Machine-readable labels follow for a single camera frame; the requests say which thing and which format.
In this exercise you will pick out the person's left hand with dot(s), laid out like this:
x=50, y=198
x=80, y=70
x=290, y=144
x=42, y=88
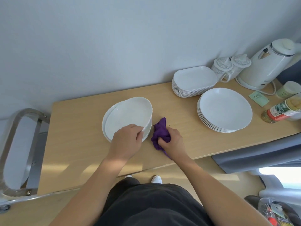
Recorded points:
x=124, y=141

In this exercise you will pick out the person's right hand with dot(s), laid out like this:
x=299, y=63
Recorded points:
x=175, y=144

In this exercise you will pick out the person's left fingers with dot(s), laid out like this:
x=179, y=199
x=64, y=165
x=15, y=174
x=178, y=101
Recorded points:
x=139, y=134

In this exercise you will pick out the person's right fingers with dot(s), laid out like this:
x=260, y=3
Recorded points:
x=162, y=143

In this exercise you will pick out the purple cloth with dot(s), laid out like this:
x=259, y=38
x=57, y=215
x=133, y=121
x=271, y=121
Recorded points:
x=161, y=130

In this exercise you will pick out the person's right forearm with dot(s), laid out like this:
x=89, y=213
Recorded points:
x=216, y=190

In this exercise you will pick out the person's left forearm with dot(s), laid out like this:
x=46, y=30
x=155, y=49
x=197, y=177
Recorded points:
x=89, y=190

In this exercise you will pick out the person's white right shoe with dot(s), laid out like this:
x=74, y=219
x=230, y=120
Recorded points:
x=156, y=179

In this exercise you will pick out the person's white shoe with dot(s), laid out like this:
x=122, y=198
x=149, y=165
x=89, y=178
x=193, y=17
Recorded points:
x=128, y=176
x=156, y=179

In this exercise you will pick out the person's white left shoe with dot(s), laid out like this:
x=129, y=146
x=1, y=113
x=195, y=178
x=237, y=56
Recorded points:
x=128, y=176

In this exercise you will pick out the person's black clothing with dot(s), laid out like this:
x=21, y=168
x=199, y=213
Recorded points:
x=152, y=204

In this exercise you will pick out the stack of white round plates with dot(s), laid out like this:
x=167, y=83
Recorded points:
x=224, y=108

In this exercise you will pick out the stack of white rectangular plates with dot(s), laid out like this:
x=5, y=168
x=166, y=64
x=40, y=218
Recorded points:
x=194, y=78

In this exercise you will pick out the patterned white lidded mug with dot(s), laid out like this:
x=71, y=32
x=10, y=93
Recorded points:
x=221, y=67
x=241, y=63

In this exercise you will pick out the green paper packet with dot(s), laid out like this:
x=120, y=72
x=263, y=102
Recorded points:
x=258, y=98

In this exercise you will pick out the red label glass bottle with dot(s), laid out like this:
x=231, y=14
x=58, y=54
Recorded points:
x=281, y=110

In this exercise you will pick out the white electric kettle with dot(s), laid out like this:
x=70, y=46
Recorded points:
x=263, y=65

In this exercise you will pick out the clear plastic bag of snacks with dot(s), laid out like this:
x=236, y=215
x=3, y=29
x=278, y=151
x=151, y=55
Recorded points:
x=274, y=211

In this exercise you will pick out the jar with white lid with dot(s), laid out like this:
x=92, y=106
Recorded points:
x=288, y=89

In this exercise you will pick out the metal frame chair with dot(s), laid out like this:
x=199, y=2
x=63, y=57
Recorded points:
x=16, y=148

